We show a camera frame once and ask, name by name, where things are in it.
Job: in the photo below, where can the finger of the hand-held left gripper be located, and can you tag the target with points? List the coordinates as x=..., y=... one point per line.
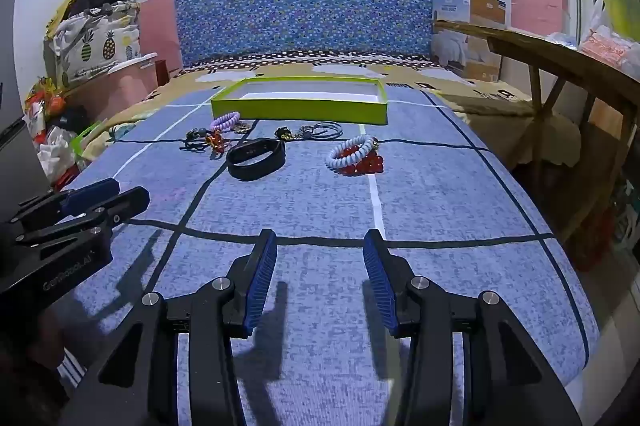
x=90, y=198
x=125, y=206

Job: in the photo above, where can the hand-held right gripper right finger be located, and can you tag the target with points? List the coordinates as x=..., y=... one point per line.
x=380, y=288

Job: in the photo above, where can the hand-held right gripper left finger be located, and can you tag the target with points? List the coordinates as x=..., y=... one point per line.
x=262, y=278

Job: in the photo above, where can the black wristband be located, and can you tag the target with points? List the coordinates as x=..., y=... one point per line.
x=250, y=170

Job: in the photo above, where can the small dark gold charm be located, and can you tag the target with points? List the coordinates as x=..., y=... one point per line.
x=285, y=134

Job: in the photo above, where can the green shallow box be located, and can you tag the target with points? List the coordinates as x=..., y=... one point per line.
x=300, y=111

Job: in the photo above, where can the pile of plastic bags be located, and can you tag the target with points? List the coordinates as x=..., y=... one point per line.
x=50, y=141

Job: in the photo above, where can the blue checked blanket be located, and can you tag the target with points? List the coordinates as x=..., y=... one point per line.
x=310, y=206

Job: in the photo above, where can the pink storage box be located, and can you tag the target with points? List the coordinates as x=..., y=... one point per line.
x=125, y=81

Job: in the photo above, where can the dark red box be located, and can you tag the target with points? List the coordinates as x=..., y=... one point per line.
x=162, y=74

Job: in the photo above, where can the pineapple print bag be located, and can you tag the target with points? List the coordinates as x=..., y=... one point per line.
x=100, y=41

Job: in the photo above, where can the wooden table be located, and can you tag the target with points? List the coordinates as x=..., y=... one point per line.
x=550, y=51

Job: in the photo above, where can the cardboard box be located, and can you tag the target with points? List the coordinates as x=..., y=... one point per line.
x=480, y=11

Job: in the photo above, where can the clear plastic bag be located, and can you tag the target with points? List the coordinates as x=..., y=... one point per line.
x=562, y=39

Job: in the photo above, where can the white plastic bag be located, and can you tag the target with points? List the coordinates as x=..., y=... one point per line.
x=605, y=46

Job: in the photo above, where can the yellow-green bag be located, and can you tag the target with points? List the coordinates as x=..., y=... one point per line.
x=620, y=1

